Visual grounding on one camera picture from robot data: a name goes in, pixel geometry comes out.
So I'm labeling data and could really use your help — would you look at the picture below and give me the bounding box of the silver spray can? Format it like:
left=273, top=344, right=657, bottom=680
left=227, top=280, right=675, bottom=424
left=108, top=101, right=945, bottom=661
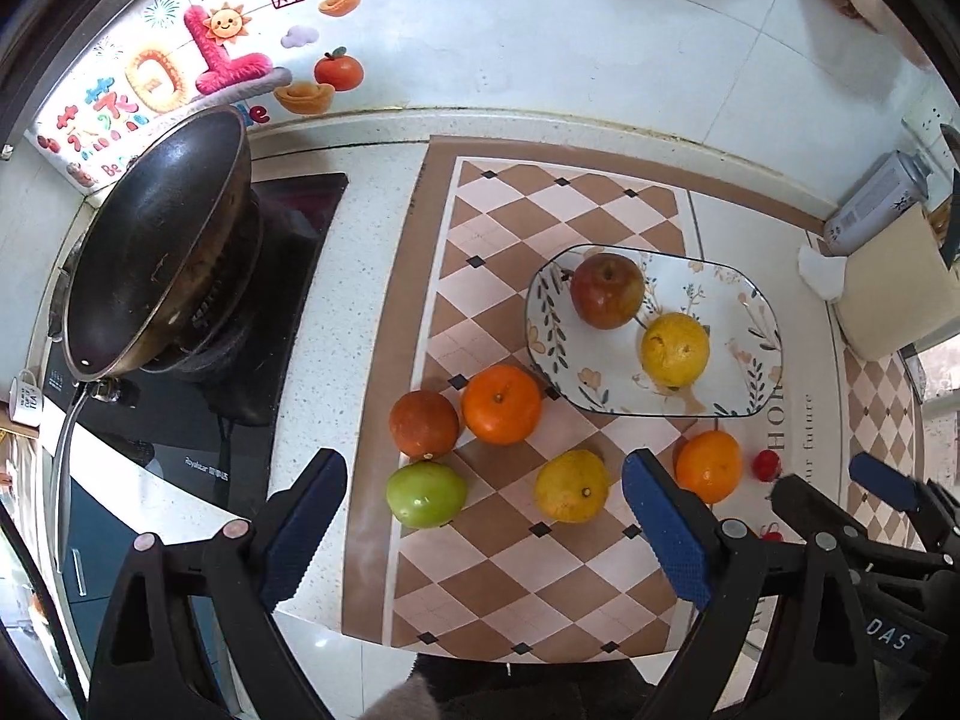
left=823, top=150, right=935, bottom=256

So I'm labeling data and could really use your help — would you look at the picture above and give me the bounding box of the white mug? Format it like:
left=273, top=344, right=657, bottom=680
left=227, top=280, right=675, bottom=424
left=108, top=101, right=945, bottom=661
left=9, top=369, right=42, bottom=425

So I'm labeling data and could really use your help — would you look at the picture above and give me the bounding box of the white floral plate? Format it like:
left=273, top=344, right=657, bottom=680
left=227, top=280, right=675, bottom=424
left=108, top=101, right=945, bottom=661
left=523, top=244, right=785, bottom=419

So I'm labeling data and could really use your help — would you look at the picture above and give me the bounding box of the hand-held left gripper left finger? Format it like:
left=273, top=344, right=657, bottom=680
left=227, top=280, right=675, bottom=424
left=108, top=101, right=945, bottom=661
left=86, top=448, right=353, bottom=720

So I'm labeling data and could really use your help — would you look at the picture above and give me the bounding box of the black wok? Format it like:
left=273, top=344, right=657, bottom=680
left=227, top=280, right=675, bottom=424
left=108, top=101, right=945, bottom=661
left=51, top=106, right=252, bottom=578

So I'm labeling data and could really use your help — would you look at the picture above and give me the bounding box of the large colourful wall sticker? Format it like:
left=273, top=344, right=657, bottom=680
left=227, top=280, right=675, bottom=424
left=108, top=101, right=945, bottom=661
left=26, top=4, right=293, bottom=188

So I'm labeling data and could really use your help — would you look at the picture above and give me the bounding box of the grey fuzzy slipper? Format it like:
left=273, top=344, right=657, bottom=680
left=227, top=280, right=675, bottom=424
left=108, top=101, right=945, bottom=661
left=364, top=671, right=440, bottom=720

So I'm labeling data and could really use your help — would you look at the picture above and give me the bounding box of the green apple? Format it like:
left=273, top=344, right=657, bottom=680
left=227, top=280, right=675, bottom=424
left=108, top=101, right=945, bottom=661
left=385, top=460, right=467, bottom=528

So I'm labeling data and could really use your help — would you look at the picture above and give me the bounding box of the orange fruit wall sticker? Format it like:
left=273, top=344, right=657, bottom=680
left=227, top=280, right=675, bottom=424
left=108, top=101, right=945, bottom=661
left=313, top=46, right=366, bottom=91

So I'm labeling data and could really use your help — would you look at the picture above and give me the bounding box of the yellow citrus fruit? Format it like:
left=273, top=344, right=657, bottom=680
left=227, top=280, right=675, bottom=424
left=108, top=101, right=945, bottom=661
left=640, top=313, right=711, bottom=389
left=534, top=450, right=610, bottom=524

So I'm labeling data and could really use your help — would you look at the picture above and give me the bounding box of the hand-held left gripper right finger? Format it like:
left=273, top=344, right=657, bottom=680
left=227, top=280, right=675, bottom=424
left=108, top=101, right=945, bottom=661
left=621, top=448, right=882, bottom=720

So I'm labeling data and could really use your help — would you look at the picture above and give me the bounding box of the dark red orange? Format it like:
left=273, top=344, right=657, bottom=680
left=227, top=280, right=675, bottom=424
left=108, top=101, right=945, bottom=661
left=389, top=390, right=460, bottom=460

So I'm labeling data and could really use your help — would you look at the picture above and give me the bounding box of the red apple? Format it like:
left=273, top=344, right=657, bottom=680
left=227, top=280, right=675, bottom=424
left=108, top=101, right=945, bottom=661
left=570, top=253, right=646, bottom=329

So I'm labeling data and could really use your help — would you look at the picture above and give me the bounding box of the white tissue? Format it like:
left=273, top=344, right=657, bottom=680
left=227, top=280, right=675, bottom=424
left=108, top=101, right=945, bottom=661
left=796, top=244, right=848, bottom=301

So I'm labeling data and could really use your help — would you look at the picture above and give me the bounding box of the dark knife handle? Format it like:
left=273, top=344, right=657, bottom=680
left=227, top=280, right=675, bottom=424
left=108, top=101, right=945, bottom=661
left=941, top=169, right=960, bottom=271

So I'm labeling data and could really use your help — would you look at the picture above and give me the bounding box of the black range hood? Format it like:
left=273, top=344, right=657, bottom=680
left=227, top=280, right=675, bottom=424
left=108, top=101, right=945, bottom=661
left=0, top=0, right=181, bottom=155

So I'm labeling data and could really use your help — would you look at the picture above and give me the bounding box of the dark floor rug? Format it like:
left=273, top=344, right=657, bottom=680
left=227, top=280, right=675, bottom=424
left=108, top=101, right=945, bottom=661
left=412, top=652, right=653, bottom=720

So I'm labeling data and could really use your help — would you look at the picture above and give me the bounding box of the cream utensil holder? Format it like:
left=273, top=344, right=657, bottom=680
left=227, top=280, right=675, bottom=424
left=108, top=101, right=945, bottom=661
left=832, top=202, right=960, bottom=362

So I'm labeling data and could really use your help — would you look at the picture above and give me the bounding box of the black glass cooktop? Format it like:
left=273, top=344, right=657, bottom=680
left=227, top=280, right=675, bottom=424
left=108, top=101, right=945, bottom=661
left=37, top=172, right=350, bottom=601

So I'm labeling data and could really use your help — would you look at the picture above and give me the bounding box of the orange tangerine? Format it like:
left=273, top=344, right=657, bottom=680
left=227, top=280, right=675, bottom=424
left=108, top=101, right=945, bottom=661
left=673, top=431, right=743, bottom=505
left=460, top=364, right=543, bottom=445

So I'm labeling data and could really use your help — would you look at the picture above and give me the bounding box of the white wall socket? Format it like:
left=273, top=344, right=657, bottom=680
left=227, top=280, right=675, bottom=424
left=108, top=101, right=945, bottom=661
left=900, top=82, right=960, bottom=166

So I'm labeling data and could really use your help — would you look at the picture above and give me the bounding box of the brown checkered kitchen mat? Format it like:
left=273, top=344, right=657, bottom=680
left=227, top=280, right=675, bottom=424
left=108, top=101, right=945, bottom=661
left=341, top=133, right=927, bottom=667

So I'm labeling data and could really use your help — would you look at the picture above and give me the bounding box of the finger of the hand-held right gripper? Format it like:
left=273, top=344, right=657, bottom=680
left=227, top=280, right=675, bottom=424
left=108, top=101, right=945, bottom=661
left=771, top=474, right=940, bottom=572
left=849, top=454, right=960, bottom=552

